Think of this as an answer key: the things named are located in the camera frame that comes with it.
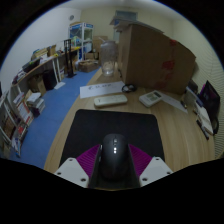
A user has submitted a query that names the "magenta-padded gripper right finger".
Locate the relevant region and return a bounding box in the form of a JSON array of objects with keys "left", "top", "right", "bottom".
[{"left": 128, "top": 143, "right": 174, "bottom": 189}]

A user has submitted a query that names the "white cluttered desk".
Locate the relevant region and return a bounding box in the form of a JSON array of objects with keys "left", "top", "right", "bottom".
[{"left": 10, "top": 44, "right": 82, "bottom": 98}]

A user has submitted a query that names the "small white remote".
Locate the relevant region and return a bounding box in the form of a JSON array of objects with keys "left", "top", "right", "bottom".
[{"left": 93, "top": 93, "right": 129, "bottom": 109}]

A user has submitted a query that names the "blue floor mat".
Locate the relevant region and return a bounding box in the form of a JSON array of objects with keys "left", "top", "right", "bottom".
[{"left": 9, "top": 68, "right": 101, "bottom": 170}]

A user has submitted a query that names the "black mouse pad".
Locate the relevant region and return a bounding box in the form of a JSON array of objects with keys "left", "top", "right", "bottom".
[{"left": 59, "top": 108, "right": 165, "bottom": 168}]

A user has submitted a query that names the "black computer mouse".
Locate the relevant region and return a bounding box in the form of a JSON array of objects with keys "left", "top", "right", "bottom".
[{"left": 100, "top": 133, "right": 131, "bottom": 183}]

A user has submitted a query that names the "open cardboard box on floor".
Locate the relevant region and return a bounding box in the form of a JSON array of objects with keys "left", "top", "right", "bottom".
[{"left": 77, "top": 58, "right": 101, "bottom": 74}]

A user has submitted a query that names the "glass display cabinet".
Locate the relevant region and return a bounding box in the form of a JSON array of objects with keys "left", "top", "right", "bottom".
[{"left": 68, "top": 22, "right": 95, "bottom": 55}]

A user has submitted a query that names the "clear plastic jar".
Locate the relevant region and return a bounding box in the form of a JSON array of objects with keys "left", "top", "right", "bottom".
[{"left": 99, "top": 39, "right": 119, "bottom": 77}]

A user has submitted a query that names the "black monitor purple screen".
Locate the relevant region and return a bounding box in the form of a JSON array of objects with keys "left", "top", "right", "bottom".
[{"left": 199, "top": 80, "right": 221, "bottom": 125}]

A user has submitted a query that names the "white remote with display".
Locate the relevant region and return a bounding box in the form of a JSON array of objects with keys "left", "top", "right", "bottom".
[{"left": 138, "top": 90, "right": 164, "bottom": 109}]

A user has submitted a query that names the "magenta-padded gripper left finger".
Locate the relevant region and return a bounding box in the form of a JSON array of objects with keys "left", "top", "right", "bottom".
[{"left": 53, "top": 144, "right": 103, "bottom": 189}]

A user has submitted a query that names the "large cardboard box red tape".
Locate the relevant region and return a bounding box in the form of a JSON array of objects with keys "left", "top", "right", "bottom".
[{"left": 109, "top": 14, "right": 197, "bottom": 96}]

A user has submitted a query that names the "black floor stand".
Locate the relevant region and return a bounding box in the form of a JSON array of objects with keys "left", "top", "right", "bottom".
[{"left": 62, "top": 38, "right": 77, "bottom": 79}]

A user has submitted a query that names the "window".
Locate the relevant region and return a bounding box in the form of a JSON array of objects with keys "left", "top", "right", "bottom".
[{"left": 114, "top": 9, "right": 139, "bottom": 23}]

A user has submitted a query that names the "white book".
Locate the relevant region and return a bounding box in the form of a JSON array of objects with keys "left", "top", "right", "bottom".
[{"left": 194, "top": 102, "right": 215, "bottom": 136}]

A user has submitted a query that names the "plain white paper sheet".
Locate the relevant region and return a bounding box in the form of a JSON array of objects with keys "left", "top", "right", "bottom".
[{"left": 159, "top": 92, "right": 189, "bottom": 114}]

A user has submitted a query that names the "blue flat box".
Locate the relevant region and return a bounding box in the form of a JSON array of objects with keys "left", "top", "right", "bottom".
[{"left": 186, "top": 86, "right": 205, "bottom": 108}]

